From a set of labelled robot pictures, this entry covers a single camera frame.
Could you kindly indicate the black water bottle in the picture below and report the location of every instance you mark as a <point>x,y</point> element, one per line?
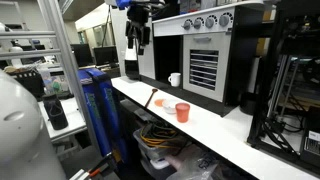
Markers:
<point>55,113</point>

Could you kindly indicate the black computer monitor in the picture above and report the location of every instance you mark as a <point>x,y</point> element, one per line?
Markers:
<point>81,55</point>
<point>105,55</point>

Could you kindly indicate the black round bin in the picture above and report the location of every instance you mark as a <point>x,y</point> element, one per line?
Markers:
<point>247,103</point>

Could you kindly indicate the black metal rack frame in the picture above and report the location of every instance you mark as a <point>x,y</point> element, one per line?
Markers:
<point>268,83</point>

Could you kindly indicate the black box white label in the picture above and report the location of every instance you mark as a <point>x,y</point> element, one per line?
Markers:
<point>311,120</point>

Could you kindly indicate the white mug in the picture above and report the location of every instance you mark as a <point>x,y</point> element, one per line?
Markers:
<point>175,80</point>

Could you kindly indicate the grey stove knob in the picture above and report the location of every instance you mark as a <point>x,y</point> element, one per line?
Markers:
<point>187,24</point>
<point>198,23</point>
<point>225,20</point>
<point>210,22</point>

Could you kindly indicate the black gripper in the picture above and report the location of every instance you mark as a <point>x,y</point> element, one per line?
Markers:
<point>138,20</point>

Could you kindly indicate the white side table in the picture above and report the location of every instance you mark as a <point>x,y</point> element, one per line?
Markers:
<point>71,116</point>

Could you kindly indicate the white bowl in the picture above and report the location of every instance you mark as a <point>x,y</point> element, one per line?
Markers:
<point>170,106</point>

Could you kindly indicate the black crate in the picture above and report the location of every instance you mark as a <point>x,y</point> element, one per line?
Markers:
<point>30,83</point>

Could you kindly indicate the aluminium extrusion frame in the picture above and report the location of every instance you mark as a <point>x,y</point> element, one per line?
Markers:
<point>66,56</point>

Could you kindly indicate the clear plastic bag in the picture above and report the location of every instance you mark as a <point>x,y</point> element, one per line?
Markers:
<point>196,166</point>

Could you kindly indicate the clear container with green item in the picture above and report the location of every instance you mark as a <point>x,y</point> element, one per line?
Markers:
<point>55,85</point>

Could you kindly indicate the wooden spoon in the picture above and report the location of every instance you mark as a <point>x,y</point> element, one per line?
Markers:
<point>150,98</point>

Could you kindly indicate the translucent orange plastic cup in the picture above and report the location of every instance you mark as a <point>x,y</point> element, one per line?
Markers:
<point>182,113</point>

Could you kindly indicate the white lidded storage bin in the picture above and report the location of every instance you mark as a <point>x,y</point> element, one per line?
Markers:
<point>160,166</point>

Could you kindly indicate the orange plastic plate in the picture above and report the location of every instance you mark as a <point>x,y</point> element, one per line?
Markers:
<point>159,102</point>

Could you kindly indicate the clear plastic storage bin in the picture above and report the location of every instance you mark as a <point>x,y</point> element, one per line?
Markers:
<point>156,153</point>

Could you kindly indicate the white toy kitchen stove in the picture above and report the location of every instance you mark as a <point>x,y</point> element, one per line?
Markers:
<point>223,66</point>

